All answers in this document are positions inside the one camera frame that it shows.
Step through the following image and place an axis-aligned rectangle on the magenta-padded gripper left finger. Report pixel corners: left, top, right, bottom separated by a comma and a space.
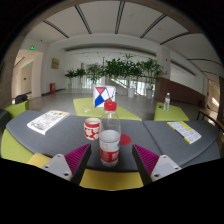
41, 143, 92, 185

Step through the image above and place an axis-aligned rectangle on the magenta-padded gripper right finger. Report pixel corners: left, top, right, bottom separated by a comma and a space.
131, 143, 183, 186

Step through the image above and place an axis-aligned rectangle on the clear red-capped water bottle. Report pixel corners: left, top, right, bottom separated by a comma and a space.
98, 99, 122, 168

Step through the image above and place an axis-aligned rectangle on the small clear water bottle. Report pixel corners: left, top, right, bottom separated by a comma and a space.
163, 92, 171, 112

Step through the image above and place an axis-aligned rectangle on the yellow and white booklet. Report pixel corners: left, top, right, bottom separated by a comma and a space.
166, 120, 202, 145

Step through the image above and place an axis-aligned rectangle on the colourful printed magazine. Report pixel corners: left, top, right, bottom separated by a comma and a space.
26, 109, 71, 136

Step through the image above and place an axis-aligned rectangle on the flat round red coaster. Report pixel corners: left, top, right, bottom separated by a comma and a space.
119, 133, 132, 146

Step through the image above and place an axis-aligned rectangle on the lime green chair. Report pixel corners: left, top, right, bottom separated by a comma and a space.
0, 128, 35, 164

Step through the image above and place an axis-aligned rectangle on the red and white mug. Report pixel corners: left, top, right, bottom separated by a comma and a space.
83, 117, 102, 141

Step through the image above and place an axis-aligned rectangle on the small lime green table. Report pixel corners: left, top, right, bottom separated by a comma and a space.
153, 101, 190, 122

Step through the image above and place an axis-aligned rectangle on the yellow chair seat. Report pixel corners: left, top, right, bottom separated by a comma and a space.
27, 152, 145, 192

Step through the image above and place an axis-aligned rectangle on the large lime green table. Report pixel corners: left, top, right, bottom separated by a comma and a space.
73, 97, 143, 122

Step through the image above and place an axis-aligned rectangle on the lime green armchair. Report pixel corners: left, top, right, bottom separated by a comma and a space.
3, 99, 30, 120

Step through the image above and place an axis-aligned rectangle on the wooden bench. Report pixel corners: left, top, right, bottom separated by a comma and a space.
196, 107, 224, 133

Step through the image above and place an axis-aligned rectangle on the dark grey armchair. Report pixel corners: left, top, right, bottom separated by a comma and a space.
0, 109, 11, 134

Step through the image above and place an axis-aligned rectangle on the black bag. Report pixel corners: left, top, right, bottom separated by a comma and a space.
14, 93, 29, 105

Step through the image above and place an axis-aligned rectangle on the white box with coloured triangles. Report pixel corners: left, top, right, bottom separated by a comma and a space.
92, 85, 117, 109

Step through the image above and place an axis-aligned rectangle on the row of potted green plants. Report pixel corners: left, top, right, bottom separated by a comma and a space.
64, 53, 165, 100

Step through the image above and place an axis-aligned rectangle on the brown wall picture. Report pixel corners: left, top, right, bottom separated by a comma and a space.
50, 57, 61, 70

